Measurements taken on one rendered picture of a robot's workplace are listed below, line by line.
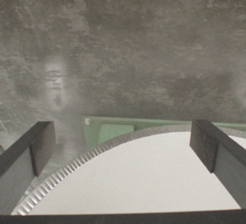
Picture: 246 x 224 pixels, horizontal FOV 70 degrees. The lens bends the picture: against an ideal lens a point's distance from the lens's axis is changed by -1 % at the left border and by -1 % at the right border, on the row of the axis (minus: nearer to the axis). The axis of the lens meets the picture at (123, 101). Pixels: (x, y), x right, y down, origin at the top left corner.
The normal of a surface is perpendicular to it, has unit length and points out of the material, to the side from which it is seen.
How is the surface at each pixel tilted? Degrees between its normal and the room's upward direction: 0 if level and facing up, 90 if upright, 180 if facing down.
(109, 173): 90
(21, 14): 0
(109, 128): 90
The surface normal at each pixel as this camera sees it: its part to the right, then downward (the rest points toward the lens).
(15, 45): -0.09, 0.63
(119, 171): -0.01, -0.77
